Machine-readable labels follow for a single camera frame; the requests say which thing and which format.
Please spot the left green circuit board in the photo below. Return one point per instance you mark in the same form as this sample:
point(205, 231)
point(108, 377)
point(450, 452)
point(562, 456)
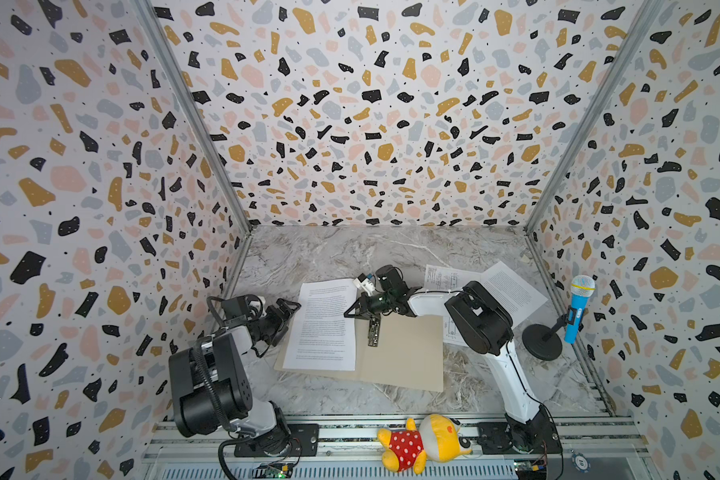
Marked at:
point(273, 471)

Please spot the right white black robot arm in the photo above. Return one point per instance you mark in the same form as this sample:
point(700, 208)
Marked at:
point(483, 313)

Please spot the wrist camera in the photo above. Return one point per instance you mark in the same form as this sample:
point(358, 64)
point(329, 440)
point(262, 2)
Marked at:
point(366, 283)
point(253, 307)

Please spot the blue toy microphone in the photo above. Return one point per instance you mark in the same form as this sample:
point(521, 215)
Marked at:
point(582, 289)

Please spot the aluminium rail frame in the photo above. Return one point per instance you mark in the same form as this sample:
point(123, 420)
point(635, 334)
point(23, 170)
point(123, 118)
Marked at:
point(348, 449)

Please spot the text printed paper sheet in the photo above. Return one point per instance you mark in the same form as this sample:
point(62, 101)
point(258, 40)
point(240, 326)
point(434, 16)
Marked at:
point(321, 337)

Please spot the technical drawing paper sheet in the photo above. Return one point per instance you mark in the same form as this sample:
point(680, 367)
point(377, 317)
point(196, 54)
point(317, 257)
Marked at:
point(443, 279)

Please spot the yellow plush toy red dress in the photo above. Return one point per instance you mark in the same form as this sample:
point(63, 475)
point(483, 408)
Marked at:
point(435, 438)

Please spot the right circuit board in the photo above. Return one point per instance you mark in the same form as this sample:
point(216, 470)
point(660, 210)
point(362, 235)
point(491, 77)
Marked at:
point(529, 470)

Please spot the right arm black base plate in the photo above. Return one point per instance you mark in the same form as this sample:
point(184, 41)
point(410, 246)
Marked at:
point(499, 438)

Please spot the round white blue badge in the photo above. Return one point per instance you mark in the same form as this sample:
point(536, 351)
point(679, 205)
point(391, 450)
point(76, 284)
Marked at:
point(580, 462)

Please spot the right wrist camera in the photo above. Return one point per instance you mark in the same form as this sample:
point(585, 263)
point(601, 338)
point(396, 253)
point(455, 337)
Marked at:
point(366, 283)

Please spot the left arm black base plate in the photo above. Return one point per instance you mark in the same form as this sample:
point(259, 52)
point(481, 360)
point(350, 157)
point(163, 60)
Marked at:
point(302, 440)

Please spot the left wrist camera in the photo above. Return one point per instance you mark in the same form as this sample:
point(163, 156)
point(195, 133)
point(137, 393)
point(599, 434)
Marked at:
point(253, 307)

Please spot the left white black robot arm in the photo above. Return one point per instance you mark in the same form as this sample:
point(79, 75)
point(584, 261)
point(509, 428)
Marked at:
point(209, 385)

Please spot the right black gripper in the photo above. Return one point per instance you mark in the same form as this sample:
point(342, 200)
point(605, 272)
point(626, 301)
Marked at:
point(371, 303)

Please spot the beige manila folder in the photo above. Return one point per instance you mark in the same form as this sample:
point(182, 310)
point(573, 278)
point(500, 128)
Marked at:
point(409, 354)

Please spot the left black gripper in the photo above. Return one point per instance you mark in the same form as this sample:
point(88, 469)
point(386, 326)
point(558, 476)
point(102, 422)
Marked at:
point(276, 321)

